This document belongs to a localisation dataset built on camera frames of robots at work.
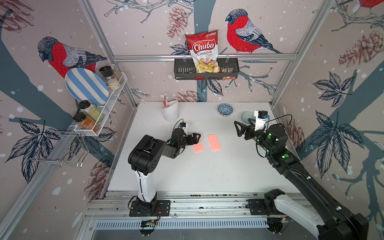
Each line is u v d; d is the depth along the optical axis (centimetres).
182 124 90
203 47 80
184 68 95
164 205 74
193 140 89
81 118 59
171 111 102
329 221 42
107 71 79
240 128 66
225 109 115
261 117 61
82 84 70
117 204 77
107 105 71
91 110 64
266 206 67
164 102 107
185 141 86
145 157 51
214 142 100
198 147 94
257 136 63
